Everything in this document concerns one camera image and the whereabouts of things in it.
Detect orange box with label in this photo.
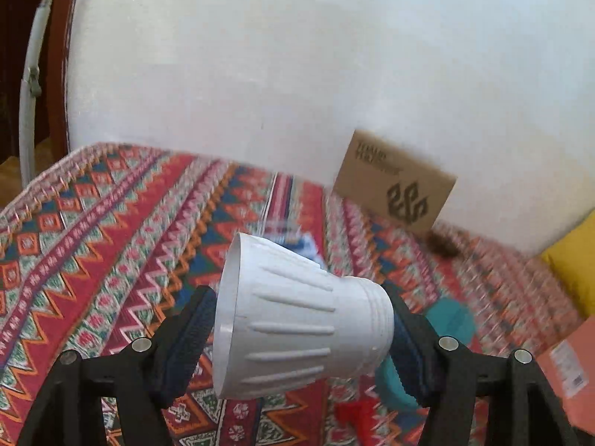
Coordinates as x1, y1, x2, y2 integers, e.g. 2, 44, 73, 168
537, 313, 595, 446

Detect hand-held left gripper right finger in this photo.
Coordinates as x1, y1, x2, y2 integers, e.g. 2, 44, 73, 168
383, 283, 582, 446

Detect brown cardboard box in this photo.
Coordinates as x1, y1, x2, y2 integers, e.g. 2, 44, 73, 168
335, 129, 459, 234

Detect yellow pillow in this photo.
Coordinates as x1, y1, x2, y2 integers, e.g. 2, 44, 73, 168
539, 209, 595, 321

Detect blue packets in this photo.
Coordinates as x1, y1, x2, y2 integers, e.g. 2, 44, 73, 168
265, 220, 326, 265

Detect patterned red tablecloth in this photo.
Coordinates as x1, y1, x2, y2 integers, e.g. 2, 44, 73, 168
0, 143, 595, 446

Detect brown wooden frame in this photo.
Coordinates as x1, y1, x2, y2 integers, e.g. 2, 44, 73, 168
46, 0, 89, 154

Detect white ribbed plastic cup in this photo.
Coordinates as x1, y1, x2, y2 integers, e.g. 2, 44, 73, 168
214, 232, 396, 400

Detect red plastic clip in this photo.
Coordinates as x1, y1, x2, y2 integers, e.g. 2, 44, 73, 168
335, 400, 386, 446

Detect brown hair claw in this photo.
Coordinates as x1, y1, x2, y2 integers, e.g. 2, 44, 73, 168
425, 230, 466, 258

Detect white pipe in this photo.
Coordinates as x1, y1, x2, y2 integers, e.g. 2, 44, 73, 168
19, 0, 66, 187

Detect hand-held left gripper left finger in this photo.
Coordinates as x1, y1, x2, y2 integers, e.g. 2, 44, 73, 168
14, 285, 219, 446

